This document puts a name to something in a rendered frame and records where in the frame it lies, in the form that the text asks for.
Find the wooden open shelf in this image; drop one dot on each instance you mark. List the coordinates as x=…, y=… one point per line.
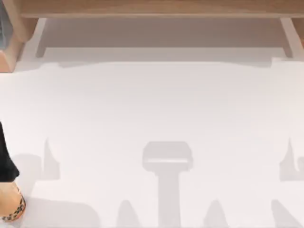
x=152, y=8

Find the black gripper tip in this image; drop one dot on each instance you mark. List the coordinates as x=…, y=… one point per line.
x=6, y=159

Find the wooden cabinet with grey inside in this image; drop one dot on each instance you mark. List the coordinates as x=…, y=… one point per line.
x=17, y=33

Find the orange leopard print object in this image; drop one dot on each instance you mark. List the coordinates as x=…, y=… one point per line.
x=12, y=202

